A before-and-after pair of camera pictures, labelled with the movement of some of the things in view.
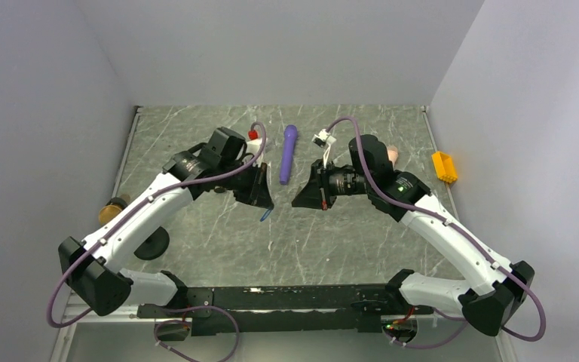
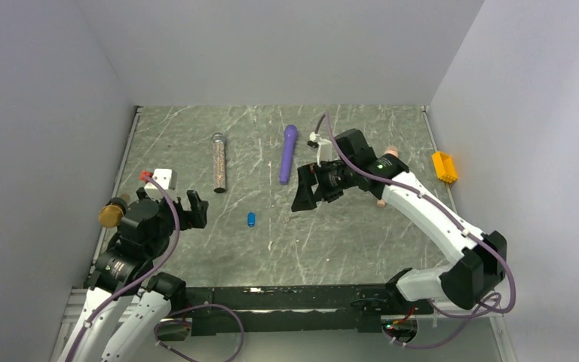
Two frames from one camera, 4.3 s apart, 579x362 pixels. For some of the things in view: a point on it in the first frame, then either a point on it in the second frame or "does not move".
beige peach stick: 393,154 does not move
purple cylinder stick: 289,139 does not move
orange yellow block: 444,167 does not move
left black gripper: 258,194 to 197,216
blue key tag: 266,215 to 251,219
